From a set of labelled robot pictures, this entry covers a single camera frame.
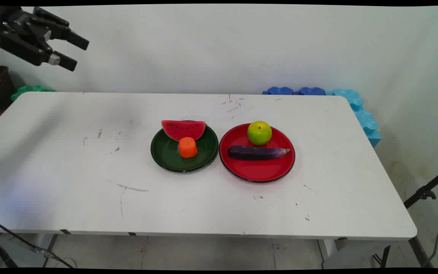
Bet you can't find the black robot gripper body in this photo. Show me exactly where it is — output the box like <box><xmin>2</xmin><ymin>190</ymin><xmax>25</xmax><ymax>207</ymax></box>
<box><xmin>0</xmin><ymin>6</ymin><xmax>53</xmax><ymax>66</ymax></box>

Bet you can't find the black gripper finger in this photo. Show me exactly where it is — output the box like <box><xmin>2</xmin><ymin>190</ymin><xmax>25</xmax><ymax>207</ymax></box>
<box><xmin>0</xmin><ymin>31</ymin><xmax>78</xmax><ymax>72</ymax></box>
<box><xmin>33</xmin><ymin>7</ymin><xmax>90</xmax><ymax>51</ymax></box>

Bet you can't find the purple toy eggplant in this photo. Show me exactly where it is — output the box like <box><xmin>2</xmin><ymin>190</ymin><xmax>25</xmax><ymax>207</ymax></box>
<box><xmin>227</xmin><ymin>145</ymin><xmax>291</xmax><ymax>161</ymax></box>

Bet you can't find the green foam piece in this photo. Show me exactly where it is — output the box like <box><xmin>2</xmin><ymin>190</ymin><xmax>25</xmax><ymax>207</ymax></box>
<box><xmin>11</xmin><ymin>85</ymin><xmax>56</xmax><ymax>102</ymax></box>

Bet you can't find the toy watermelon slice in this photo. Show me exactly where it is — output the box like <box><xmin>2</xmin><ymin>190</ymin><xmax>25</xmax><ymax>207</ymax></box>
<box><xmin>161</xmin><ymin>120</ymin><xmax>207</xmax><ymax>142</ymax></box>

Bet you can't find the dark green round plate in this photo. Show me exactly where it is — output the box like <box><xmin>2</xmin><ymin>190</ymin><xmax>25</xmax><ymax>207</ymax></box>
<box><xmin>151</xmin><ymin>121</ymin><xmax>219</xmax><ymax>173</ymax></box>

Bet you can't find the orange toy fruit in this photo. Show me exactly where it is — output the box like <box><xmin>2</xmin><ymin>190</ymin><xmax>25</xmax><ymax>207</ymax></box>
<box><xmin>178</xmin><ymin>137</ymin><xmax>198</xmax><ymax>159</ymax></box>

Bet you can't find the white table leg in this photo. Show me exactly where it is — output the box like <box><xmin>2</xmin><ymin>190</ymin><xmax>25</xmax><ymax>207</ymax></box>
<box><xmin>317</xmin><ymin>239</ymin><xmax>338</xmax><ymax>263</ymax></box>
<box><xmin>33</xmin><ymin>233</ymin><xmax>59</xmax><ymax>268</ymax></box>

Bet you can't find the green toy apple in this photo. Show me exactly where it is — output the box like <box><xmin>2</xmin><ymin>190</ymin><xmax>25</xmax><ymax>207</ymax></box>
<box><xmin>247</xmin><ymin>121</ymin><xmax>273</xmax><ymax>146</ymax></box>

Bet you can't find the dark blue foam mat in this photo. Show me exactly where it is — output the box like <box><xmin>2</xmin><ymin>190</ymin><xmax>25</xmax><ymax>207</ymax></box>
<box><xmin>297</xmin><ymin>87</ymin><xmax>326</xmax><ymax>96</ymax></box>
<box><xmin>262</xmin><ymin>86</ymin><xmax>295</xmax><ymax>95</ymax></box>

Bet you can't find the red round plate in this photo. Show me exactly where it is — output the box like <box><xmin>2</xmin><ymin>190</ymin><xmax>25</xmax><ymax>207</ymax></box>
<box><xmin>219</xmin><ymin>123</ymin><xmax>296</xmax><ymax>183</ymax></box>

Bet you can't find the light blue foam mat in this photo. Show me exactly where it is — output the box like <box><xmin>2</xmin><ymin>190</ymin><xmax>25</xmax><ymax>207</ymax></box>
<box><xmin>326</xmin><ymin>88</ymin><xmax>382</xmax><ymax>148</ymax></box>

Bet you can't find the black tripod stand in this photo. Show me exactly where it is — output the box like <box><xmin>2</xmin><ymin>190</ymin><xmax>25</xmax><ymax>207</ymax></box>
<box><xmin>371</xmin><ymin>165</ymin><xmax>438</xmax><ymax>268</ymax></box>

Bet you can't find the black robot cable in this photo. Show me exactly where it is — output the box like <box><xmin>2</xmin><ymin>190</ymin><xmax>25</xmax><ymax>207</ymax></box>
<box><xmin>0</xmin><ymin>210</ymin><xmax>76</xmax><ymax>269</ymax></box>

